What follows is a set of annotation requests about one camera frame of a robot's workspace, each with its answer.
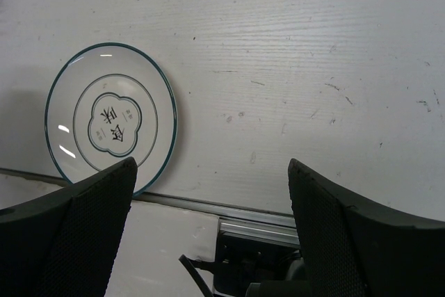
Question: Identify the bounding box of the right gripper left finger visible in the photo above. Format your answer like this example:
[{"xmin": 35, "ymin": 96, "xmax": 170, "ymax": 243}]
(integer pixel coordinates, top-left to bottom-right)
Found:
[{"xmin": 1, "ymin": 157, "xmax": 137, "ymax": 296}]

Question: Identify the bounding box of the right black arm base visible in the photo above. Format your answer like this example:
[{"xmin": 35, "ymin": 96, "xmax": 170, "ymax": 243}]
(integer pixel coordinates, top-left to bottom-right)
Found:
[{"xmin": 179, "ymin": 218, "xmax": 310, "ymax": 296}]

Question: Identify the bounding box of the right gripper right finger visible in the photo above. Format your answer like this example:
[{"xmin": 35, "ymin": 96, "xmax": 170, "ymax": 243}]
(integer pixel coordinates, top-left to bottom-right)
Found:
[{"xmin": 288, "ymin": 159, "xmax": 444, "ymax": 296}]

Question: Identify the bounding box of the white plate teal rim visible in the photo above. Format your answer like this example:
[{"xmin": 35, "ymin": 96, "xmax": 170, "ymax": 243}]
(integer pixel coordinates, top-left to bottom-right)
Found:
[{"xmin": 44, "ymin": 42, "xmax": 178, "ymax": 195}]

